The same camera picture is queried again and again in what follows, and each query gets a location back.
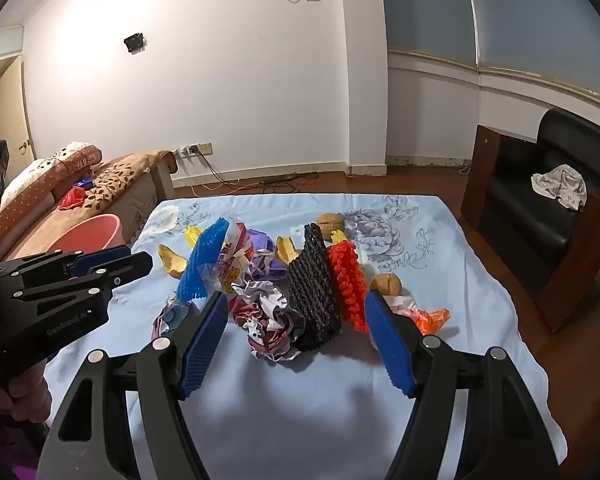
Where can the orange white plastic bag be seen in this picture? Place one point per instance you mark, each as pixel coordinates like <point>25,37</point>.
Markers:
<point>427,320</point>

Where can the red plastic bag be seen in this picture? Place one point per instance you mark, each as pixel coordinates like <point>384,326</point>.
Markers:
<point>71,197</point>

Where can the red foam net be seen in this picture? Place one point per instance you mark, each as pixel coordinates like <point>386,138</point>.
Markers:
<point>347,280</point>

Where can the brown patterned sofa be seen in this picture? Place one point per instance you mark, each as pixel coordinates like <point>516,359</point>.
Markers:
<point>115,180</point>

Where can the white wall socket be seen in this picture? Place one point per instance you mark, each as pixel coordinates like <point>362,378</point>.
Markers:
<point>195,149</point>

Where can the walnut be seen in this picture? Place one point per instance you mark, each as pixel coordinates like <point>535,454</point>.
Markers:
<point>331,222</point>
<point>386,285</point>

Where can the blue foam net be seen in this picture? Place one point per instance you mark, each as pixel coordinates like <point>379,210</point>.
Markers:
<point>202,260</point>

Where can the black leather wooden armchair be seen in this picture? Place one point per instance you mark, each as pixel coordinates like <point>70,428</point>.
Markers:
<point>530,220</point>

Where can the printed paper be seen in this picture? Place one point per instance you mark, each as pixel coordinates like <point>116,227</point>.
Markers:
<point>172,317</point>
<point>270,320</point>

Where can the white crumpled cloth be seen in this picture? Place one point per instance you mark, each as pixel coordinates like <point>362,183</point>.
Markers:
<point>560,185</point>

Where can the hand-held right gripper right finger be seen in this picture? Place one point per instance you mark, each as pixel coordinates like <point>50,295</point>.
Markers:
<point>390,345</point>

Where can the pink plastic bucket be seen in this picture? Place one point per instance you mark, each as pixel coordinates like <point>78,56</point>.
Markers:
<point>92,235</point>

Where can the folded polka dot quilt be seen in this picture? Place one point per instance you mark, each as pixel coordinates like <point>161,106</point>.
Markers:
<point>30,180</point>

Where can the window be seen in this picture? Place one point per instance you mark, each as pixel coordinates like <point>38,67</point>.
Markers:
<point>430,5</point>

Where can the person's left hand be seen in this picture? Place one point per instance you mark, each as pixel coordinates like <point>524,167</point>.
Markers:
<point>27,397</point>

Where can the orange peel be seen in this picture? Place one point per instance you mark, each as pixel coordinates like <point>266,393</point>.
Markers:
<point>285,250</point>
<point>172,260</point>

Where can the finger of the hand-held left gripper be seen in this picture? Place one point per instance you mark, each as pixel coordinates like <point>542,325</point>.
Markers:
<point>100,258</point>
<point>130,266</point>

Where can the cream door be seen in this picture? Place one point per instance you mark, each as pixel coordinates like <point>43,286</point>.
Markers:
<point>10,110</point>

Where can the black foam net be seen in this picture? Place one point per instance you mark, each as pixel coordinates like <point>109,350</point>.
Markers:
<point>312,300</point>

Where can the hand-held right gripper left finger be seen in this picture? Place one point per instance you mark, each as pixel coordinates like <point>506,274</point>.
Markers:
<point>202,350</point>

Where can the white red snack bag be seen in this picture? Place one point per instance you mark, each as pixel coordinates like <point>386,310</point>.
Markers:
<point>235,260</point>

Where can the black wall box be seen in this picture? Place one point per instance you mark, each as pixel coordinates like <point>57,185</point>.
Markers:
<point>134,42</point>

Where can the yellow foam net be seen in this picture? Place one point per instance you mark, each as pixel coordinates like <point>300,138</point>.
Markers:
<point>192,235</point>
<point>337,236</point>

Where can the purple plastic wrapper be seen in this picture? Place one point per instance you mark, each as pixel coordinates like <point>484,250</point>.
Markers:
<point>262,255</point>

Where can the blue packet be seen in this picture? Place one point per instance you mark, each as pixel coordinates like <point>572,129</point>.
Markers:
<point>84,183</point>

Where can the light blue floral sheet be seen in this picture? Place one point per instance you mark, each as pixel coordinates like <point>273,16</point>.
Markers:
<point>280,410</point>

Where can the person's left forearm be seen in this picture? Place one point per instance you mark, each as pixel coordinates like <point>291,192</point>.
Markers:
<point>22,471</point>

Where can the bed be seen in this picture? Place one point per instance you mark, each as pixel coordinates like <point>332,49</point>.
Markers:
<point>145,195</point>

